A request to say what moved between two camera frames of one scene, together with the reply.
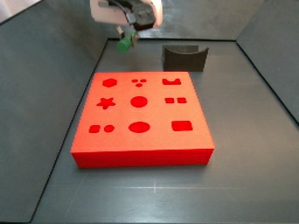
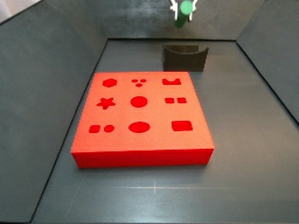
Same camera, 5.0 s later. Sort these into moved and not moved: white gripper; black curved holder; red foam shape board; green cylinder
Moved: green cylinder; white gripper
Not moved: black curved holder; red foam shape board
